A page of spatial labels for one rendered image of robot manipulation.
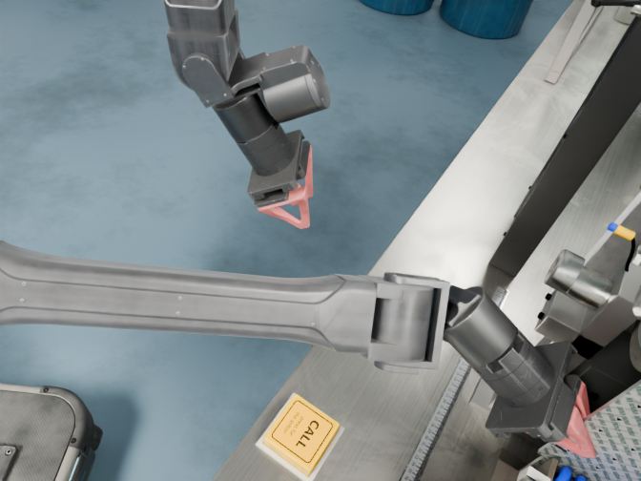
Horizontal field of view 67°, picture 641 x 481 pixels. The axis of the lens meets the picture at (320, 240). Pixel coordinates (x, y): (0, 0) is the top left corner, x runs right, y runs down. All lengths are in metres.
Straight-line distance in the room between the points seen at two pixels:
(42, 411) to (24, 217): 0.99
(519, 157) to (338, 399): 0.69
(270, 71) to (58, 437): 1.13
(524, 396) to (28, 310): 0.41
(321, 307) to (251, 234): 1.63
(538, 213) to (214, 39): 0.53
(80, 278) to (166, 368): 1.34
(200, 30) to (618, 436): 0.54
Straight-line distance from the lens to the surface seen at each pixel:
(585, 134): 0.72
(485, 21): 3.75
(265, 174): 0.61
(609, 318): 0.54
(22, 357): 1.87
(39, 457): 1.45
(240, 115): 0.56
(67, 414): 1.46
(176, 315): 0.39
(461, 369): 0.76
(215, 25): 0.51
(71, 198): 2.27
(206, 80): 0.53
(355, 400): 0.70
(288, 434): 0.65
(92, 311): 0.40
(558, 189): 0.77
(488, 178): 1.06
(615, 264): 0.90
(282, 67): 0.53
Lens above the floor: 1.54
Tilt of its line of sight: 49 degrees down
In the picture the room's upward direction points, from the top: 10 degrees clockwise
